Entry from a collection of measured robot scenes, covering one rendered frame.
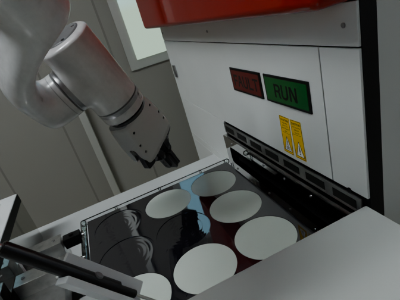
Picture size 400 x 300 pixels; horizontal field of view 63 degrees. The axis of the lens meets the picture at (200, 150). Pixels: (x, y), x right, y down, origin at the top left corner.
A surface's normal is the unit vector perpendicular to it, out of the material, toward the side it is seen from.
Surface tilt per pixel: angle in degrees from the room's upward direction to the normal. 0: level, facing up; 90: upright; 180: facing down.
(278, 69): 90
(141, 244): 0
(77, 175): 90
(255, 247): 0
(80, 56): 103
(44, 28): 134
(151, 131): 93
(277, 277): 0
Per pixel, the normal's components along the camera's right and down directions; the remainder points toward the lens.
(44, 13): 0.73, 0.62
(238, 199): -0.26, -0.88
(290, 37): -0.90, 0.37
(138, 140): 0.75, 0.15
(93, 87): 0.34, 0.59
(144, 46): 0.32, 0.32
